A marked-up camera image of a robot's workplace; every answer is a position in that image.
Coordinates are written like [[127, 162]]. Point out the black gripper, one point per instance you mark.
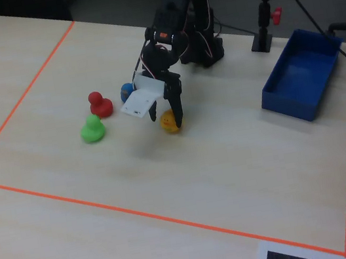
[[170, 87]]

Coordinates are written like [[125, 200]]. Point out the yellow rubber duck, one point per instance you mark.
[[167, 123]]

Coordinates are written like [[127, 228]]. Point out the white paper with black bar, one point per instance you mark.
[[280, 256]]

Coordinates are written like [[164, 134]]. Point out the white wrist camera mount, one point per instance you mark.
[[141, 99]]

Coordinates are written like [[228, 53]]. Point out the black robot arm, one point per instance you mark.
[[207, 44]]

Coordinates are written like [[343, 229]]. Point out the green rubber duck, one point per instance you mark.
[[93, 131]]

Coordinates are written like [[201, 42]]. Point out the black camera stand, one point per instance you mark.
[[263, 19]]

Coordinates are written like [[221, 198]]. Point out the blue plastic box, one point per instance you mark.
[[289, 106]]

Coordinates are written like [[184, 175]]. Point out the red stand knob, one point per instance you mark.
[[277, 15]]

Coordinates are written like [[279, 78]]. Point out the red rubber duck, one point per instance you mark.
[[101, 106]]

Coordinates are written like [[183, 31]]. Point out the blue rubber duck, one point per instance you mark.
[[126, 90]]

